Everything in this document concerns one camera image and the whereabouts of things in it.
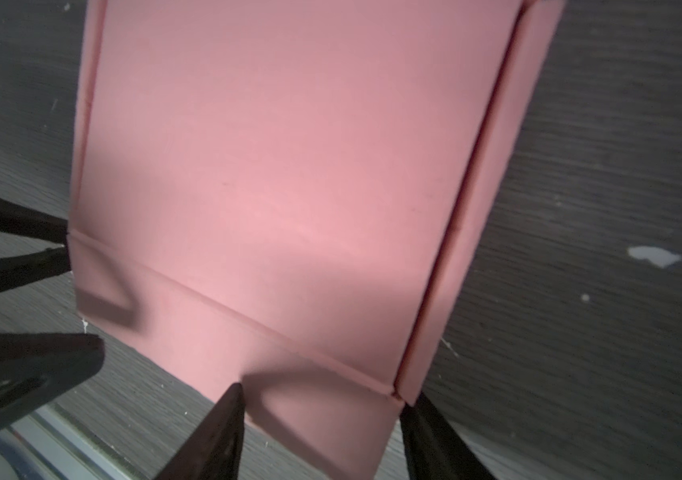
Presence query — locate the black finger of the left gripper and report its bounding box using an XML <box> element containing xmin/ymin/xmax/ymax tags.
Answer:
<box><xmin>0</xmin><ymin>198</ymin><xmax>71</xmax><ymax>293</ymax></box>

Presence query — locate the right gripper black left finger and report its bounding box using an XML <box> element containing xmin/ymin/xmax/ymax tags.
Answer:
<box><xmin>155</xmin><ymin>383</ymin><xmax>245</xmax><ymax>480</ymax></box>

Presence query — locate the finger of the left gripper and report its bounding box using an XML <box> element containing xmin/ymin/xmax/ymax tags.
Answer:
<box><xmin>0</xmin><ymin>333</ymin><xmax>105</xmax><ymax>430</ymax></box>

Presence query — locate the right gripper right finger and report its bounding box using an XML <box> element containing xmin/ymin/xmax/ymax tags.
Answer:
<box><xmin>400</xmin><ymin>393</ymin><xmax>496</xmax><ymax>480</ymax></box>

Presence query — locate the pink cardboard box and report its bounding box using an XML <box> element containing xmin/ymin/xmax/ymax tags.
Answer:
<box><xmin>68</xmin><ymin>1</ymin><xmax>564</xmax><ymax>479</ymax></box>

